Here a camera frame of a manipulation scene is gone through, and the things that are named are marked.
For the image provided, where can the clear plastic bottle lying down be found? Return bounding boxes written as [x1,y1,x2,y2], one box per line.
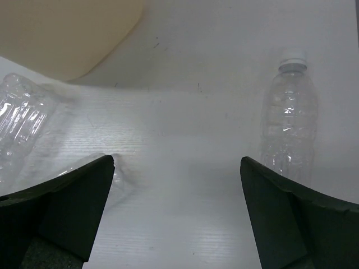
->
[1,73,59,196]

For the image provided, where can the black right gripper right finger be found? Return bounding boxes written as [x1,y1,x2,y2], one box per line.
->
[240,157,358,268]

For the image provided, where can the clear bottle with white cap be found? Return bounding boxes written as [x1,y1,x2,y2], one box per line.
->
[260,48,318,183]

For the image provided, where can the beige plastic bin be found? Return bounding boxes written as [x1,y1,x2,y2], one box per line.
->
[1,1,144,81]

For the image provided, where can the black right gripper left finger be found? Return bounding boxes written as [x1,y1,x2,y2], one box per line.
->
[1,155,114,268]

